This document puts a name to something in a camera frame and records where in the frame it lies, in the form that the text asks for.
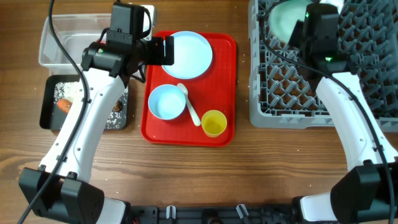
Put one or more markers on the red serving tray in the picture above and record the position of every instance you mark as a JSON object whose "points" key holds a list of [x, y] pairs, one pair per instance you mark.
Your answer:
{"points": [[213, 90]]}

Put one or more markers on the clear plastic bin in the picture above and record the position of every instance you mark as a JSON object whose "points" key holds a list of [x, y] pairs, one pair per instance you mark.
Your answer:
{"points": [[75, 32]]}

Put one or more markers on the white plastic spoon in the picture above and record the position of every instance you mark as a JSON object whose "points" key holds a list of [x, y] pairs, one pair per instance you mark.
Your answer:
{"points": [[196, 120]]}

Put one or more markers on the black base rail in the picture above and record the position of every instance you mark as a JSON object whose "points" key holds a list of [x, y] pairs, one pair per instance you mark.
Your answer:
{"points": [[238, 214]]}

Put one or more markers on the grey dishwasher rack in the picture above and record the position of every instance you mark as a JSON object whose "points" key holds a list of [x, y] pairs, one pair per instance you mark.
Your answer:
{"points": [[280, 97]]}

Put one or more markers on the white rice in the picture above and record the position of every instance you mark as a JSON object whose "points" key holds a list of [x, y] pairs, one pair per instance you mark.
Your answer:
{"points": [[67, 90]]}

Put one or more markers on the light blue bowl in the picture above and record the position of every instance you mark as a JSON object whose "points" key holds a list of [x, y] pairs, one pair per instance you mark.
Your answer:
{"points": [[166, 102]]}

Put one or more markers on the green bowl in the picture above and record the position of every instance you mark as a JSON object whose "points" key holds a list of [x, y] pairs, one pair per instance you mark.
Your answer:
{"points": [[284, 17]]}

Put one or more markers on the black tray bin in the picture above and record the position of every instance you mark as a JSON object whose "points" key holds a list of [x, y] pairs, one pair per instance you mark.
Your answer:
{"points": [[47, 105]]}

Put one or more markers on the yellow plastic cup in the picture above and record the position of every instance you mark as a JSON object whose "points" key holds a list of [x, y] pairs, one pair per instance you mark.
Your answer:
{"points": [[214, 123]]}

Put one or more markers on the light blue plate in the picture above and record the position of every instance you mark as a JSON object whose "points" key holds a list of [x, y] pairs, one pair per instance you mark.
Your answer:
{"points": [[193, 55]]}

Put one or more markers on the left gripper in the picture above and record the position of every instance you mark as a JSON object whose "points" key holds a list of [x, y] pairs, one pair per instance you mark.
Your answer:
{"points": [[159, 43]]}

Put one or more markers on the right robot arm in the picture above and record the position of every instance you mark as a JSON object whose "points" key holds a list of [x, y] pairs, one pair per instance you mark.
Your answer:
{"points": [[368, 192]]}

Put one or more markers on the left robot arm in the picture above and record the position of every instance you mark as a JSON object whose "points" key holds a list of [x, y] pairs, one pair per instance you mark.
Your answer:
{"points": [[60, 188]]}

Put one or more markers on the orange carrot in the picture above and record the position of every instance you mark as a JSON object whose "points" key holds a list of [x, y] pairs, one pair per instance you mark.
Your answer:
{"points": [[64, 105]]}

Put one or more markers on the brown mushroom piece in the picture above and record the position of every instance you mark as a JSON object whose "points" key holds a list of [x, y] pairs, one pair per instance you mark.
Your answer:
{"points": [[118, 106]]}

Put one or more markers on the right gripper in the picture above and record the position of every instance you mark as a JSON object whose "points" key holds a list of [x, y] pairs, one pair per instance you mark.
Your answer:
{"points": [[295, 38]]}

